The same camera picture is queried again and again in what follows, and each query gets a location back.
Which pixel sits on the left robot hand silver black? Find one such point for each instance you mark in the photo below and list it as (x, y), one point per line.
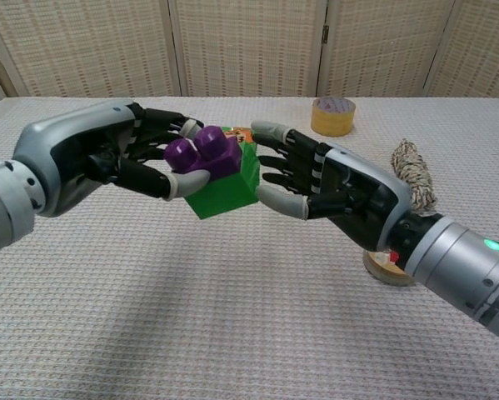
(74, 137)

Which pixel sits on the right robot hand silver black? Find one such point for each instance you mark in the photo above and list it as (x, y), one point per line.
(357, 187)

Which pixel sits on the green plastic building block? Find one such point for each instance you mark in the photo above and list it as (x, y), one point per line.
(228, 191)

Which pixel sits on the purple plastic building block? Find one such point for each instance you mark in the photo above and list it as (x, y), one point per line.
(216, 154)

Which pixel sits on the right robot arm silver white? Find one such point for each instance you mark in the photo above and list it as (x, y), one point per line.
(461, 266)

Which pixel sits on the left robot arm silver white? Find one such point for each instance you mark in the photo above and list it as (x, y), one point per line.
(3, 200)

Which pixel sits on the grey woven carpet table surface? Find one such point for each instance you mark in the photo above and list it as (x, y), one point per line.
(191, 312)

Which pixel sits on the multicolour twine bundle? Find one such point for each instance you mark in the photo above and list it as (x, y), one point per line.
(413, 171)

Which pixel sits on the yellow tape roll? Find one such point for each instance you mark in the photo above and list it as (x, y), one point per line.
(332, 121)

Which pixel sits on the round tin with red label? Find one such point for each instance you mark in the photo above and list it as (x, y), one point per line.
(384, 271)

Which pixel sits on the green orange snack bag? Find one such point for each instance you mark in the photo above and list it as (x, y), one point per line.
(241, 135)

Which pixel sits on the woven folding screen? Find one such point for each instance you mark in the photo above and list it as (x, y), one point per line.
(249, 46)

